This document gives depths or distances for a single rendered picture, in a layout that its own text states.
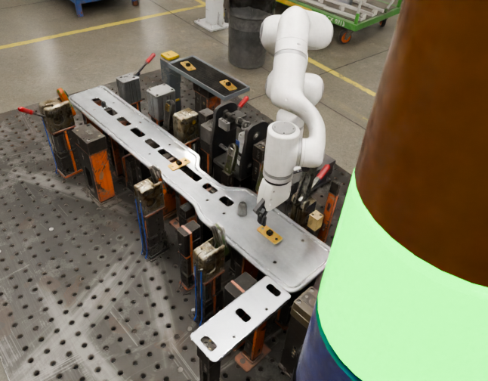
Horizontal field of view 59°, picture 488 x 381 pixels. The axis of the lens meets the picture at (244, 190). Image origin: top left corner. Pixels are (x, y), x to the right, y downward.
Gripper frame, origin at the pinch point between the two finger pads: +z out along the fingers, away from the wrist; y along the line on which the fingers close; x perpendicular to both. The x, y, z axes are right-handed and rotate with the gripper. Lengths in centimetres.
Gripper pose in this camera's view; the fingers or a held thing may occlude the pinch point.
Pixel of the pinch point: (272, 214)
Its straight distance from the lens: 132.4
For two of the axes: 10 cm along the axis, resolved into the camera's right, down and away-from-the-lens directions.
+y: -7.2, 4.4, -5.4
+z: -0.5, 7.4, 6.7
